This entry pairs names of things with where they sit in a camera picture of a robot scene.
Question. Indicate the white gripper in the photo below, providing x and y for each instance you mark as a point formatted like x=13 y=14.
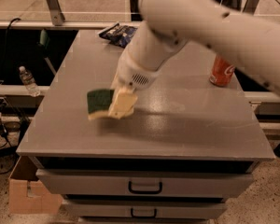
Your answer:
x=132 y=74

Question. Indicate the green and yellow sponge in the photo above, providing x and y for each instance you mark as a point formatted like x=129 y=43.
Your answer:
x=99 y=102

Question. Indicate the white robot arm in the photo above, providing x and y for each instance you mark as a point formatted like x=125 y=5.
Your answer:
x=247 y=42

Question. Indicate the blue chip bag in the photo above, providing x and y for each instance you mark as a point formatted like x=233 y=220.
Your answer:
x=118 y=35

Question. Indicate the grey drawer cabinet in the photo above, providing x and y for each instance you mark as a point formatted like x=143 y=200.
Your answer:
x=201 y=141

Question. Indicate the clear plastic water bottle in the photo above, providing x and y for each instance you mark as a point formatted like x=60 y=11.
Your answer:
x=28 y=81

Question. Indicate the orange soda can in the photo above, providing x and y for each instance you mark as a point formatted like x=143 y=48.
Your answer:
x=221 y=72

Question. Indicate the cardboard box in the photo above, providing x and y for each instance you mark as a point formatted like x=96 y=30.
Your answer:
x=27 y=195

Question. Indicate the top drawer black handle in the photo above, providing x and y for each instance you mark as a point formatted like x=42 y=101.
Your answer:
x=145 y=189

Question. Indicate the drawer black handle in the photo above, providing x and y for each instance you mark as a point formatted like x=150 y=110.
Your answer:
x=145 y=189
x=141 y=213

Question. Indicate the green handled tool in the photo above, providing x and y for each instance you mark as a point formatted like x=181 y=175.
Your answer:
x=43 y=45

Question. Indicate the left metal bracket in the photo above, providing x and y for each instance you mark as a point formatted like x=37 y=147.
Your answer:
x=55 y=11

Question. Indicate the metal bracket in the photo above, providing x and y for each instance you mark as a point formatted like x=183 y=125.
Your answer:
x=252 y=0
x=55 y=11

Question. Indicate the right metal bracket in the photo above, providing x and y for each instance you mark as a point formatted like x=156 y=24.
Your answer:
x=252 y=0

